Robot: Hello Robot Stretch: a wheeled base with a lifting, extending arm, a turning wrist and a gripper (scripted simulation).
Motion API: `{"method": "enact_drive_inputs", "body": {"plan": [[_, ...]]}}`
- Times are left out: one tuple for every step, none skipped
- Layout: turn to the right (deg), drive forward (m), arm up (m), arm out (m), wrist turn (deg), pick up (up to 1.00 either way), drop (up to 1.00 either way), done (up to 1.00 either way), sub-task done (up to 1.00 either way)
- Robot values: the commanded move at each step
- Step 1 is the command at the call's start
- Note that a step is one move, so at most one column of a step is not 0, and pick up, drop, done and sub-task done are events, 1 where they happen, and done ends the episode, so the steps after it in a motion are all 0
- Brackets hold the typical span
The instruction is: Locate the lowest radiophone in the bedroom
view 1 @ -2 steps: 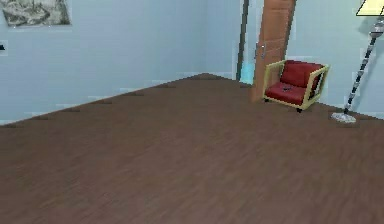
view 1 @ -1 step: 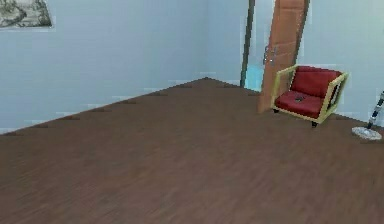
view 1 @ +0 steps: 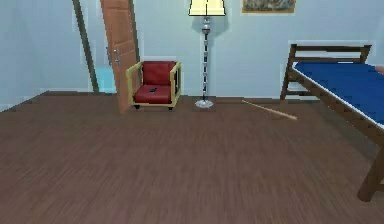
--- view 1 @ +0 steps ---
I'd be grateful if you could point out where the framed picture with gold frame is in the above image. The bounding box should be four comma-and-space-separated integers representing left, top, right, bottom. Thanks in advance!
241, 0, 297, 15

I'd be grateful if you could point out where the floor lamp with yellow shade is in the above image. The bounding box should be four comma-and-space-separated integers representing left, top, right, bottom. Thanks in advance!
188, 0, 227, 110

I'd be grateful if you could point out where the red armchair with yellow frame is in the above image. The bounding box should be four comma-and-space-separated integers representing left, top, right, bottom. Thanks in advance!
125, 60, 183, 111

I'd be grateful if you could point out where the brown wooden room door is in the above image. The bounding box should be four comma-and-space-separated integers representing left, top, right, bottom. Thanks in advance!
100, 0, 141, 115

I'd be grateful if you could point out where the tan wooden baseball bat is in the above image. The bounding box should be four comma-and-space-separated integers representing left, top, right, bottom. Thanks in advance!
241, 99, 298, 121

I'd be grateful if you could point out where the wooden bed with blue mattress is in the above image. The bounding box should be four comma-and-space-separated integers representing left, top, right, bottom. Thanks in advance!
279, 43, 384, 203

